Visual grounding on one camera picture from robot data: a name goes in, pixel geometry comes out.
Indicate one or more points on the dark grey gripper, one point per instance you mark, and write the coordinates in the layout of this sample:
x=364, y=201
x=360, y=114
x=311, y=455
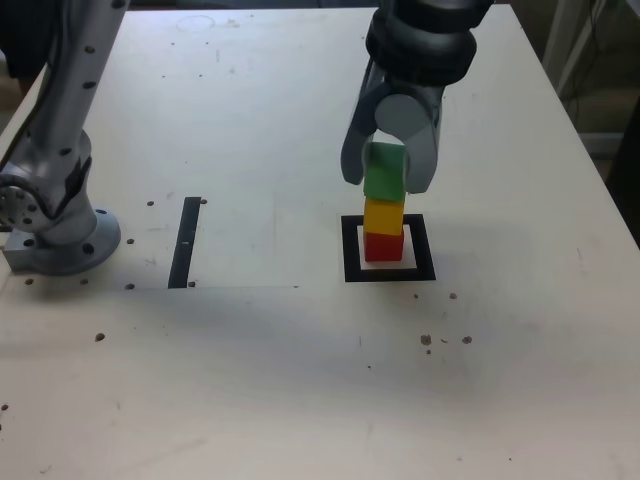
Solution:
x=415, y=86

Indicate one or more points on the green cube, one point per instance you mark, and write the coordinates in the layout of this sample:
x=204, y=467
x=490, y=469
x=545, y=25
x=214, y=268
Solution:
x=384, y=175

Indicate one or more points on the yellow cube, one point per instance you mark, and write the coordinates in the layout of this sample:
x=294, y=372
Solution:
x=383, y=217

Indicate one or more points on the red cube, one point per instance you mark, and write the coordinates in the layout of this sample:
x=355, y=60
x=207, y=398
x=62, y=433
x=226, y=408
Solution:
x=384, y=247

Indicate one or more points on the black tape square outline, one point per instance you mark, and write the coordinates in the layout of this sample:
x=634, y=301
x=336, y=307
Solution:
x=350, y=270

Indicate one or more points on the black tape strip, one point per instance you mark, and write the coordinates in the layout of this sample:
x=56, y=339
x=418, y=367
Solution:
x=184, y=245

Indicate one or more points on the dark background furniture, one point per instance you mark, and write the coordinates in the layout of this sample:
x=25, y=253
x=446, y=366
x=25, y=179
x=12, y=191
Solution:
x=627, y=160

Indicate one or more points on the white background frame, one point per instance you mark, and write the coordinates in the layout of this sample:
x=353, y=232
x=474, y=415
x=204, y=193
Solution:
x=570, y=45

